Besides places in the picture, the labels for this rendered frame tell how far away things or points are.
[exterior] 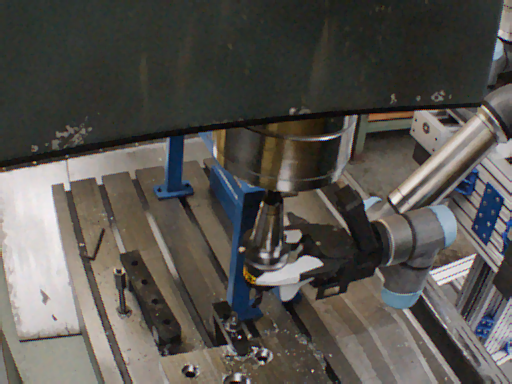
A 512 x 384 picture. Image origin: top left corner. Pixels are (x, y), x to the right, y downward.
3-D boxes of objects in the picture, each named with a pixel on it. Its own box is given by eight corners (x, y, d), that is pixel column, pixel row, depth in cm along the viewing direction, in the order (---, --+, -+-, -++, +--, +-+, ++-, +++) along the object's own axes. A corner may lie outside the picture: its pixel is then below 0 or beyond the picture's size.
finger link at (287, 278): (264, 318, 82) (317, 293, 87) (270, 288, 78) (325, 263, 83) (251, 304, 84) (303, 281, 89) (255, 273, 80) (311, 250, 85)
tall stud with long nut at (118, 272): (127, 305, 126) (123, 262, 119) (131, 314, 124) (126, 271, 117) (116, 307, 125) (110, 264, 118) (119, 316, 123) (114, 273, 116)
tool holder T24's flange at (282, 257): (235, 243, 85) (237, 229, 83) (279, 238, 87) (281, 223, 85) (249, 275, 80) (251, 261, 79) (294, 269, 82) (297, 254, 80)
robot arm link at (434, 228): (450, 259, 97) (465, 220, 92) (403, 275, 93) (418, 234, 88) (428, 231, 103) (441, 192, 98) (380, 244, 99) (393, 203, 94)
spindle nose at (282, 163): (197, 123, 77) (205, 39, 70) (317, 116, 82) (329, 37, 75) (231, 202, 65) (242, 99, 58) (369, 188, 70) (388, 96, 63)
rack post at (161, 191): (188, 182, 165) (195, 81, 147) (194, 194, 161) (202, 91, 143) (152, 188, 161) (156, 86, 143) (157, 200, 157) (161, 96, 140)
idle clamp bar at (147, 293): (140, 269, 136) (139, 249, 132) (187, 352, 118) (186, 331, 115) (120, 273, 134) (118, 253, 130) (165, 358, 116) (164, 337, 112)
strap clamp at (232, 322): (223, 334, 124) (228, 284, 115) (248, 378, 114) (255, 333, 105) (208, 337, 122) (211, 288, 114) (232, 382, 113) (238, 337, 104)
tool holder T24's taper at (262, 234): (245, 233, 83) (250, 190, 79) (277, 229, 84) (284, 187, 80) (255, 255, 79) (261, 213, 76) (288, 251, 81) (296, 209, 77)
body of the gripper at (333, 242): (312, 303, 88) (380, 283, 92) (324, 259, 82) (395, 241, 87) (290, 269, 93) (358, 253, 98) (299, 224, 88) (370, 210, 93)
